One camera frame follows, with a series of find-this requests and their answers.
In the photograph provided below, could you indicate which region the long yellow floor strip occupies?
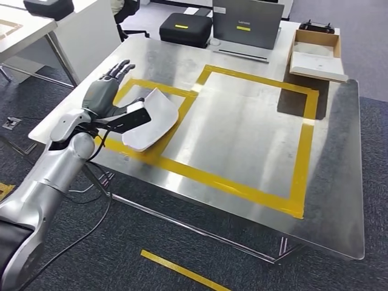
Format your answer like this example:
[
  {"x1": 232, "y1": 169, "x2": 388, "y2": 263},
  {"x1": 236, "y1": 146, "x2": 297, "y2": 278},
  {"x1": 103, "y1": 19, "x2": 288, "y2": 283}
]
[{"x1": 140, "y1": 249, "x2": 232, "y2": 291}]

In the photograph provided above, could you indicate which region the open cardboard box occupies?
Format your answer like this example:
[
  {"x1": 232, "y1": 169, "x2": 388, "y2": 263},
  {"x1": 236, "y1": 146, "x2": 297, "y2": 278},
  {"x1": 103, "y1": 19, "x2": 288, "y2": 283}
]
[{"x1": 286, "y1": 28, "x2": 349, "y2": 84}]

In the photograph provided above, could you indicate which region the white flat board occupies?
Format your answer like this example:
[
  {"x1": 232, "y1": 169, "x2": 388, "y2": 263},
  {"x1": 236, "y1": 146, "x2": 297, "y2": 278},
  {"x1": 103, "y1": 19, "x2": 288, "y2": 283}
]
[{"x1": 289, "y1": 52, "x2": 349, "y2": 83}]

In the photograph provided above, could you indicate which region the pale table with white panel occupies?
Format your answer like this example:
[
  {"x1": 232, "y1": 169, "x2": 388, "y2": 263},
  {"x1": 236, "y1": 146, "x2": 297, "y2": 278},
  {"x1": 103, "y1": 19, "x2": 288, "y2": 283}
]
[{"x1": 0, "y1": 0, "x2": 122, "y2": 89}]

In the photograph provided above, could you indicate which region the steel workbench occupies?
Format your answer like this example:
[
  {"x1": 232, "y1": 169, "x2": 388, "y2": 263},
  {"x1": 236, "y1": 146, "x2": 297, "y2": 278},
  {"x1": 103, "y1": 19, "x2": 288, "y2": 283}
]
[{"x1": 29, "y1": 20, "x2": 365, "y2": 266}]

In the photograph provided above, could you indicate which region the yellow tape frame on workbench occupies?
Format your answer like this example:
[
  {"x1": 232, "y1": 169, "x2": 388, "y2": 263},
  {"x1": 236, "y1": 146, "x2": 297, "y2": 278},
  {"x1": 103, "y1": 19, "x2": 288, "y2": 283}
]
[{"x1": 94, "y1": 64, "x2": 319, "y2": 220}]

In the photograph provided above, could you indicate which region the black handheld controller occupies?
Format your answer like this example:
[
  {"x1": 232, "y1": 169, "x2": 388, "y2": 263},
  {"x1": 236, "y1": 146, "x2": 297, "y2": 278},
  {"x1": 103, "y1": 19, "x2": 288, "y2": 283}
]
[{"x1": 298, "y1": 20, "x2": 335, "y2": 35}]

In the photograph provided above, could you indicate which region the grey laptop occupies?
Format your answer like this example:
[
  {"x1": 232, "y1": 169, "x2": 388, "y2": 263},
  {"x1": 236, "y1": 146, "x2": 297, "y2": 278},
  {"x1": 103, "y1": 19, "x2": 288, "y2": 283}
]
[{"x1": 208, "y1": 0, "x2": 285, "y2": 64}]

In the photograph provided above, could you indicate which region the white curved plastic part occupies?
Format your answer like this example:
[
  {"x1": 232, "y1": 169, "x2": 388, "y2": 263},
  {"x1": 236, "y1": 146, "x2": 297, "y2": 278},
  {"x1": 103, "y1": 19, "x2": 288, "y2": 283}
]
[{"x1": 122, "y1": 87, "x2": 180, "y2": 153}]

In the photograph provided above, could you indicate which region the yellow tape on pale table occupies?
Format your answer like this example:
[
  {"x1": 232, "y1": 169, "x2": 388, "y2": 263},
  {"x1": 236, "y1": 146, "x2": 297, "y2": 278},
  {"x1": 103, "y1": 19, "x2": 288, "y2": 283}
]
[{"x1": 0, "y1": 19, "x2": 23, "y2": 40}]

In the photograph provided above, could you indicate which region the yellow floor tape patch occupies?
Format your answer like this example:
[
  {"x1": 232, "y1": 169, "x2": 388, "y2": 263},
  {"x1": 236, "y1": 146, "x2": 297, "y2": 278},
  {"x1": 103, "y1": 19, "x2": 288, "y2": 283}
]
[{"x1": 0, "y1": 182, "x2": 16, "y2": 202}]

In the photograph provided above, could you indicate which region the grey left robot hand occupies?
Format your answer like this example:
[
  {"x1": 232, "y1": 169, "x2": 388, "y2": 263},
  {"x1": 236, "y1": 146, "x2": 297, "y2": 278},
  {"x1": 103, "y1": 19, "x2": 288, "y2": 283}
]
[{"x1": 82, "y1": 59, "x2": 146, "y2": 119}]

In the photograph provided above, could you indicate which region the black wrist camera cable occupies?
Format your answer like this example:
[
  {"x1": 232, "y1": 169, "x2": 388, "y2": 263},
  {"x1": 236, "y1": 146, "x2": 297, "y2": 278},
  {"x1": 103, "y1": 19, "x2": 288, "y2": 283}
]
[{"x1": 17, "y1": 126, "x2": 113, "y2": 291}]

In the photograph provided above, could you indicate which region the black office chair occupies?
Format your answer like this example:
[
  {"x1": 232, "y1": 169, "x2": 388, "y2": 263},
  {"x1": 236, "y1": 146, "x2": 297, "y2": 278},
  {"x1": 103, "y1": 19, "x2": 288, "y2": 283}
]
[{"x1": 113, "y1": 0, "x2": 150, "y2": 43}]

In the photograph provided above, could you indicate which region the metal floor outlet plate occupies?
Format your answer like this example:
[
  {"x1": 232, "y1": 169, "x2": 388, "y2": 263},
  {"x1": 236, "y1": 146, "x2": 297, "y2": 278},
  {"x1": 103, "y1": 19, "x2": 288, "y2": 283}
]
[{"x1": 2, "y1": 116, "x2": 23, "y2": 131}]

